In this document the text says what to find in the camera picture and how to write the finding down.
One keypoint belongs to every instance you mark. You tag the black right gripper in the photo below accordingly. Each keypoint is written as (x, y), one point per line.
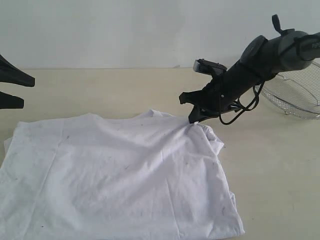
(210, 99)

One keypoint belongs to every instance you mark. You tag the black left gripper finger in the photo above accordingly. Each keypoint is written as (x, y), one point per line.
(8, 101)
(11, 74)

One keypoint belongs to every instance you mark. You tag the white t-shirt red print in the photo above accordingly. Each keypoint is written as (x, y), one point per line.
(151, 177)

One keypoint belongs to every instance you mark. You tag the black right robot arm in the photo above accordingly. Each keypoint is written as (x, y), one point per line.
(237, 89)

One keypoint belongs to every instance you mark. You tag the metal wire mesh basket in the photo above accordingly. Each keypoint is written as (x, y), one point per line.
(297, 93)

